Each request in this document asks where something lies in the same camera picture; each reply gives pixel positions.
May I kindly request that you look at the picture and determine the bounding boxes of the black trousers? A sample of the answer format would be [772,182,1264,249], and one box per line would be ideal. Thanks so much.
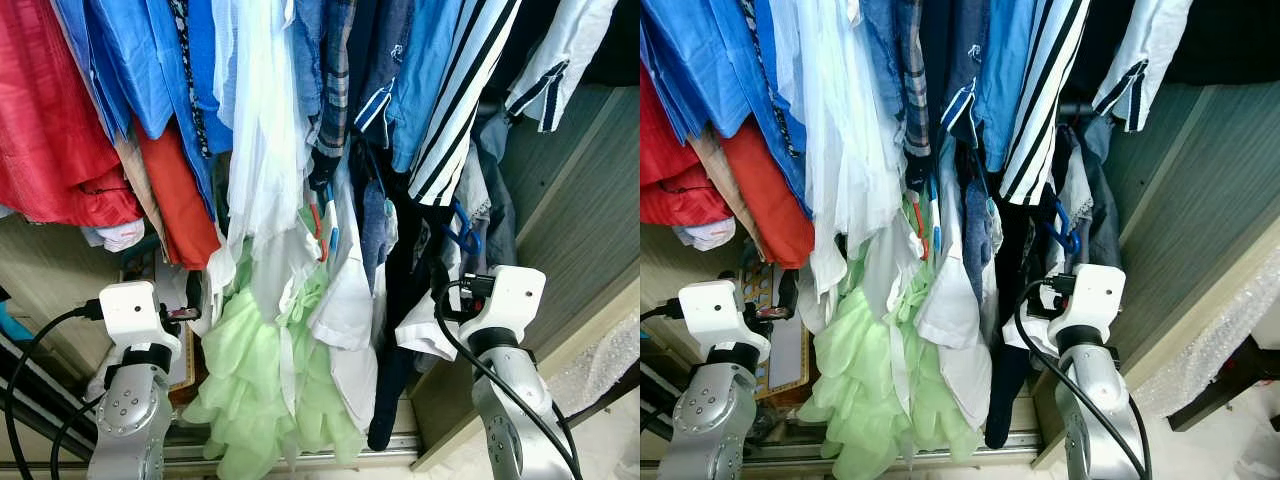
[367,190,451,451]
[985,190,1046,451]

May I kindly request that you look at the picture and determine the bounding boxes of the blue plastic hanger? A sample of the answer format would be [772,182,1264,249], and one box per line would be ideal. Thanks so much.
[1045,200,1083,256]
[447,200,483,256]

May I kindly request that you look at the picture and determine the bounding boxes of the blue denim garment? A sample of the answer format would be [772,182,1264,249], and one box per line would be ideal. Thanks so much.
[962,178,996,281]
[358,178,393,293]

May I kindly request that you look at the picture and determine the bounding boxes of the orange red garment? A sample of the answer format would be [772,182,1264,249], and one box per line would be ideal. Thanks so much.
[720,120,816,269]
[135,120,223,269]

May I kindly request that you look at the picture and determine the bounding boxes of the light green frilly dress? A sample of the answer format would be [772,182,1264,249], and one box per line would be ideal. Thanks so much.
[797,240,986,480]
[180,210,366,480]

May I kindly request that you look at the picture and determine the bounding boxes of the small white cloth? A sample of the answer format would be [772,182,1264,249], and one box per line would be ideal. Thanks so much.
[80,220,146,251]
[672,218,736,251]

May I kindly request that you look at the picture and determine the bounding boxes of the plain white shirt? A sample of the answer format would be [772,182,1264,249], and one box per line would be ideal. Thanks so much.
[305,180,381,431]
[915,180,1001,431]

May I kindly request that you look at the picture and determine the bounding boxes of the grey garment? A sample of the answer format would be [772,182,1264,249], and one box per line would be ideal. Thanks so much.
[475,115,518,266]
[1075,115,1121,266]

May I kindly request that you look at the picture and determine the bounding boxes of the orange plastic hanger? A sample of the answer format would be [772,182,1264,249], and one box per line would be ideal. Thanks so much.
[905,195,931,263]
[308,203,331,263]

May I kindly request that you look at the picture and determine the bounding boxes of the clear bubble wrap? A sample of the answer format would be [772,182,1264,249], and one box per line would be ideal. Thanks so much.
[1135,250,1280,416]
[545,310,641,416]

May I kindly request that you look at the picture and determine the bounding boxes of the black white striped shirt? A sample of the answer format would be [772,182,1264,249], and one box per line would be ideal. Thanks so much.
[1000,0,1091,206]
[408,0,523,206]

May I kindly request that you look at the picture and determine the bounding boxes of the white sheer garment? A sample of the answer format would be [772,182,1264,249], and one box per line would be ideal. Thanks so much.
[212,0,321,291]
[770,0,906,291]

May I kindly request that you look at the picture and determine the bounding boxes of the light blue shirt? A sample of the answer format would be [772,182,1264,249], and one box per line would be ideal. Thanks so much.
[390,0,466,176]
[975,0,1036,171]

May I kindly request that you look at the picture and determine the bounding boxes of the plaid shirt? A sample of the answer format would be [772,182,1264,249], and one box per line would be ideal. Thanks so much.
[315,0,356,161]
[895,0,946,161]

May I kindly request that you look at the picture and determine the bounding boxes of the navy shirt white-striped cuff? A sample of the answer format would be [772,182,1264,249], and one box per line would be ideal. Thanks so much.
[940,0,986,151]
[350,0,411,136]

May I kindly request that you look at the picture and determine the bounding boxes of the bright blue shirt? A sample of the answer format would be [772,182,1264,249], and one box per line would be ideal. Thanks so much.
[640,0,811,216]
[55,0,236,216]

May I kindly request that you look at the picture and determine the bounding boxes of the white shirt navy trim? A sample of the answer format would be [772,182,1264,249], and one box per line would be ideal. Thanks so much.
[1092,0,1196,133]
[505,0,619,133]

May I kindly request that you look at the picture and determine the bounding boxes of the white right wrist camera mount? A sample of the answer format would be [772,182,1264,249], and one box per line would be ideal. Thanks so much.
[1050,264,1127,346]
[458,265,547,346]

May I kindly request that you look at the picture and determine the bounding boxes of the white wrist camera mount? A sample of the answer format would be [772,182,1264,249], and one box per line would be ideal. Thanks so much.
[678,280,771,351]
[1050,264,1127,346]
[458,265,547,346]
[99,281,183,351]

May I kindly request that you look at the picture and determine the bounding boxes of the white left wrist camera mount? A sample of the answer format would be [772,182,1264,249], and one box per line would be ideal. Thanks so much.
[678,280,771,351]
[99,281,183,351]

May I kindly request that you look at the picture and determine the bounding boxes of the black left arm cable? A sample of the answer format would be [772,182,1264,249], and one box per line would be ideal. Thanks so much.
[640,298,683,446]
[3,303,106,480]

